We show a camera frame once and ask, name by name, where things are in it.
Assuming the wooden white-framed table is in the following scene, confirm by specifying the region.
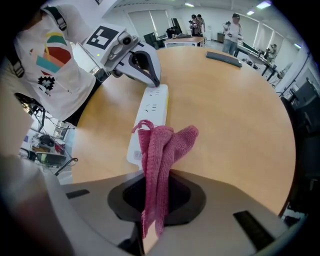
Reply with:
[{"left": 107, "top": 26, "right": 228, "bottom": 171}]
[{"left": 163, "top": 36, "right": 208, "bottom": 49}]

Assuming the person's right forearm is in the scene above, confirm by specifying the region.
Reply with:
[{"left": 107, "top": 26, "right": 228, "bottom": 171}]
[{"left": 0, "top": 82, "right": 35, "bottom": 157}]

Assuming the black harness strap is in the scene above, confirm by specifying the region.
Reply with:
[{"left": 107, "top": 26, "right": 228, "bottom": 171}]
[
  {"left": 42, "top": 6, "right": 69, "bottom": 31},
  {"left": 6, "top": 56, "right": 26, "bottom": 79}
]

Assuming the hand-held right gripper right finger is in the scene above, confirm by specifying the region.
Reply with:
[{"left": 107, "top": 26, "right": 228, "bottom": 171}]
[{"left": 147, "top": 169, "right": 302, "bottom": 256}]

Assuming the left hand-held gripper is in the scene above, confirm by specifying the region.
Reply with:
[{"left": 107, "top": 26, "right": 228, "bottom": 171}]
[{"left": 70, "top": 23, "right": 162, "bottom": 88}]

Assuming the red knitted cloth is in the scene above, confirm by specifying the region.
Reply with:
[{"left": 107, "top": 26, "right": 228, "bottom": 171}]
[{"left": 131, "top": 119, "right": 200, "bottom": 240}]

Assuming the dark smartphone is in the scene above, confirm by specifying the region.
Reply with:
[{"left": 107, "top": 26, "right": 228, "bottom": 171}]
[{"left": 205, "top": 51, "right": 243, "bottom": 69}]

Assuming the person's white printed shirt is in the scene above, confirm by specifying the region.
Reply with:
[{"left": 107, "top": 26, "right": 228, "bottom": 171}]
[{"left": 4, "top": 4, "right": 104, "bottom": 123}]

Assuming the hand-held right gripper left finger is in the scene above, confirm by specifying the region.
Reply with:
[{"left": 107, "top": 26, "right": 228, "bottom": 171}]
[{"left": 43, "top": 171, "right": 148, "bottom": 256}]

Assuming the white power strip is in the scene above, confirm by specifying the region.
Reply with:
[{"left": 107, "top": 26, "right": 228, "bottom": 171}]
[{"left": 126, "top": 84, "right": 170, "bottom": 173}]

